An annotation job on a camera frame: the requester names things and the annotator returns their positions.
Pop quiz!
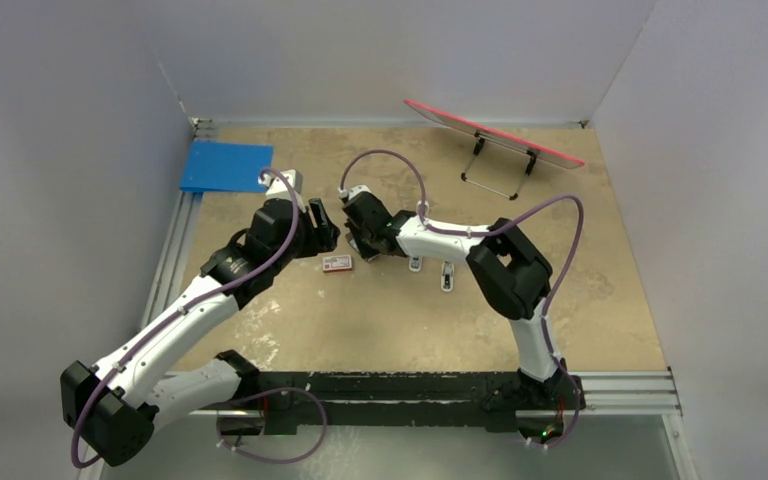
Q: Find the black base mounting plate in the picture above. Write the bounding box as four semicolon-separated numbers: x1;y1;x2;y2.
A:
218;371;586;440

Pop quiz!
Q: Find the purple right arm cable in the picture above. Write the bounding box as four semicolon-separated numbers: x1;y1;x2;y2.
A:
338;148;586;452

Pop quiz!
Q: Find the blue plastic board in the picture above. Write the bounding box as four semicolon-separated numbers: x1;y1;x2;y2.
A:
179;141;274;193

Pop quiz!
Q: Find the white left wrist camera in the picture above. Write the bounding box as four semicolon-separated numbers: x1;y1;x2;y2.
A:
258;169;304;203

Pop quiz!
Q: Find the aluminium left rail frame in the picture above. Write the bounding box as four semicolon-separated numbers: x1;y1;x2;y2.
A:
133;117;220;356

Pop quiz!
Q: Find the red white staple box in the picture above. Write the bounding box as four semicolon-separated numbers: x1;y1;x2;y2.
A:
322;255;353;273

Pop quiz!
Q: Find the aluminium rail frame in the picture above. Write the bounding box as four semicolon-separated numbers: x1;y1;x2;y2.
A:
76;369;700;480
133;117;220;356

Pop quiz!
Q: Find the red tablet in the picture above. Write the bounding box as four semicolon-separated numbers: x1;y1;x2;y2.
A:
403;99;585;170

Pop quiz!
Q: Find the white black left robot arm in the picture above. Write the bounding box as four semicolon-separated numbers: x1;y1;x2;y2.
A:
60;198;340;468

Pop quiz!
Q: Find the black wire tablet stand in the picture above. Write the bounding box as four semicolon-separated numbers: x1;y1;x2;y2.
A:
460;132;542;201

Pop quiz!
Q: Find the small white stapler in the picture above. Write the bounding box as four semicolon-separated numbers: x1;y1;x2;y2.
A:
440;262;455;293

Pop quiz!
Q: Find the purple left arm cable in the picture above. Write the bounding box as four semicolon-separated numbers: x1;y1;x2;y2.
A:
69;166;329;470

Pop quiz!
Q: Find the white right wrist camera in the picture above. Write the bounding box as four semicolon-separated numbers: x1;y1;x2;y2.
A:
338;184;371;203

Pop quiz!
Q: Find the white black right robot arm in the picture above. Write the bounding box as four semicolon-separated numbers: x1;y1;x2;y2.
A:
339;185;561;407

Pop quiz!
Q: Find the aluminium front rail frame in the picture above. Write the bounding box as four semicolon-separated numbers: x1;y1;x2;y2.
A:
76;369;700;480

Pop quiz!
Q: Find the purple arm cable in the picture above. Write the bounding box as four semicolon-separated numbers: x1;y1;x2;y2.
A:
338;148;586;452
69;166;329;470

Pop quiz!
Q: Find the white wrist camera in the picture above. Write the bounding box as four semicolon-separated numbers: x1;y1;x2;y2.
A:
258;169;304;203
338;184;371;203

